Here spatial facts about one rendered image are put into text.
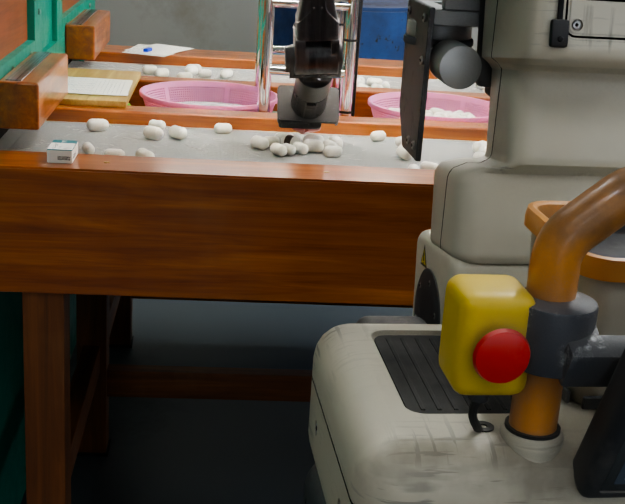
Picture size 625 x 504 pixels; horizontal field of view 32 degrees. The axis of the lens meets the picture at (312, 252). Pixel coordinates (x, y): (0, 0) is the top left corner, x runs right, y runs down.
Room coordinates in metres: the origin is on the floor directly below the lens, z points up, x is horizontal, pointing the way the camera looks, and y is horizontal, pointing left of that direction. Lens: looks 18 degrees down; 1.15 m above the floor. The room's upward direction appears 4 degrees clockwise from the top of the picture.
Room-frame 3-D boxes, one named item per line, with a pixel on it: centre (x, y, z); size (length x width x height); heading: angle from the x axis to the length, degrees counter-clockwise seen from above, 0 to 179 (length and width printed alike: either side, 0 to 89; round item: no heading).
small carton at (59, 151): (1.52, 0.36, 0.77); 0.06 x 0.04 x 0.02; 5
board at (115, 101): (2.07, 0.43, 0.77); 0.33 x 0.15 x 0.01; 5
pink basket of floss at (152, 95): (2.09, 0.22, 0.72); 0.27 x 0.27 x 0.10
